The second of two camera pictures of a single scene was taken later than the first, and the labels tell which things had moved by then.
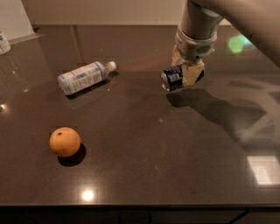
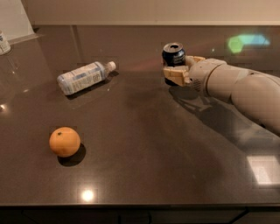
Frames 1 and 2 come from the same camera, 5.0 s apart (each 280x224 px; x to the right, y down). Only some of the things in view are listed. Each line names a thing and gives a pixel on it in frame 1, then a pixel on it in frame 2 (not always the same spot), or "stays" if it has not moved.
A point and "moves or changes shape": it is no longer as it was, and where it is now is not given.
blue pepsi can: [172, 78] moves or changes shape
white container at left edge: [4, 45] stays
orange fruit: [65, 142] stays
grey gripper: [192, 46] → [206, 73]
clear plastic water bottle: [83, 77] stays
